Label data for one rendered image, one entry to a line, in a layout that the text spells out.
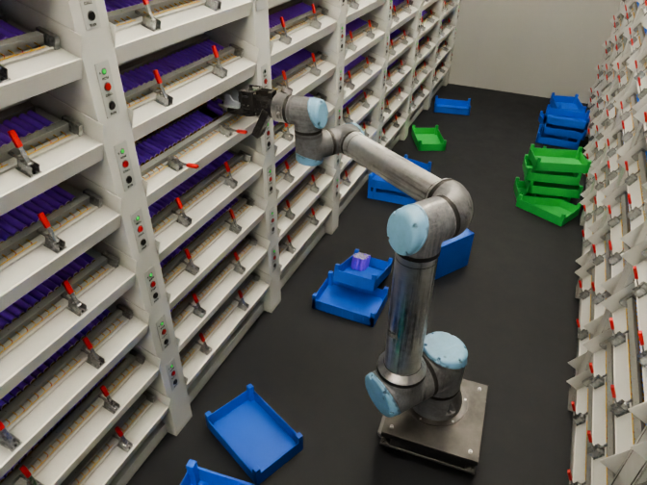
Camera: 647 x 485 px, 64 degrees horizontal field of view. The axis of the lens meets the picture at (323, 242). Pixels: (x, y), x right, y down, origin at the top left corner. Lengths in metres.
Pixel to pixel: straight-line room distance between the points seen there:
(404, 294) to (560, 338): 1.25
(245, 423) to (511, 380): 1.05
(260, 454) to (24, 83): 1.35
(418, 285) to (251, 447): 0.91
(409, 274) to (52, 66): 0.91
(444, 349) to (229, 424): 0.82
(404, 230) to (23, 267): 0.85
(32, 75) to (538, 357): 2.04
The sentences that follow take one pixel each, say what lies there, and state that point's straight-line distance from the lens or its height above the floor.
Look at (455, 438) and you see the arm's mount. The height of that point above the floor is 0.13.
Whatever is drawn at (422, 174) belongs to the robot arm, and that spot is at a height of 0.96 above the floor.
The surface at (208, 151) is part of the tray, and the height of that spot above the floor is 0.93.
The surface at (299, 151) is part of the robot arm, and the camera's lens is 1.69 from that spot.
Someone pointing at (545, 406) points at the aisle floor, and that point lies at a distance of 2.22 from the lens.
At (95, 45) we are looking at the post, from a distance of 1.27.
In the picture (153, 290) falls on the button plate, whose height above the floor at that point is 0.65.
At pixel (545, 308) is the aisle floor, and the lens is 2.64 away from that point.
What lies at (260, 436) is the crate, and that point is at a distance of 1.97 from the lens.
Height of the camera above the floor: 1.63
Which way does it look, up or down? 35 degrees down
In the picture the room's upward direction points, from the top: 1 degrees clockwise
